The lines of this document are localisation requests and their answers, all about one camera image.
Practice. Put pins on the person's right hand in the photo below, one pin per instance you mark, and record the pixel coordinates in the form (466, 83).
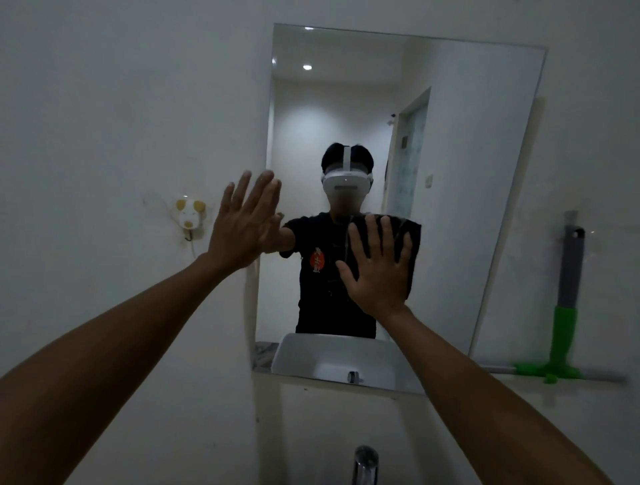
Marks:
(380, 285)

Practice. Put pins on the person's right middle finger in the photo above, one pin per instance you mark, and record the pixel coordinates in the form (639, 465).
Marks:
(374, 237)

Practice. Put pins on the frameless wall mirror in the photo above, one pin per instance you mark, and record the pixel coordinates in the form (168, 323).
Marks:
(450, 175)

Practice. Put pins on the dog-shaped wall hook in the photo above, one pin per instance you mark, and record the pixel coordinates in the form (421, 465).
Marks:
(189, 216)

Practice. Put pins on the person's left hand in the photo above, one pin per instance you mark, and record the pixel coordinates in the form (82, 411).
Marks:
(240, 230)

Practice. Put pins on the dark cleaning cloth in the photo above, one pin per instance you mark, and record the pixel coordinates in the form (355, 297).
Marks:
(416, 250)

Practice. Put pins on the chrome faucet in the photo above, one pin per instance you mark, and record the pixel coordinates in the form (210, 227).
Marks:
(365, 467)

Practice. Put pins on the person's left thumb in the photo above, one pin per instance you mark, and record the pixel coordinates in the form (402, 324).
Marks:
(276, 225)

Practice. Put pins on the person's left middle finger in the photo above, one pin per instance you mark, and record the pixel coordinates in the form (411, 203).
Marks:
(262, 187)

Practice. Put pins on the person's right little finger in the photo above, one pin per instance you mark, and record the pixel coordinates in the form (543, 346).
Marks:
(406, 252)

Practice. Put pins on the person's left forearm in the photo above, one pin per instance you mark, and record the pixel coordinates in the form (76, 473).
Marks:
(115, 349)

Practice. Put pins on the person's right forearm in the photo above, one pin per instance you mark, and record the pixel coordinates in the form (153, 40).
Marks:
(480, 404)

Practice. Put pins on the person's right thumb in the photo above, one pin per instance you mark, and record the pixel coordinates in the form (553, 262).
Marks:
(346, 277)

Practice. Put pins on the person's left little finger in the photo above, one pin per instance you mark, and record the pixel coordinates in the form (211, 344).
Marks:
(227, 200)

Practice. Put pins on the green and grey squeegee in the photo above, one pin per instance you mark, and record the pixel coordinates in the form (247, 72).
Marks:
(565, 330)

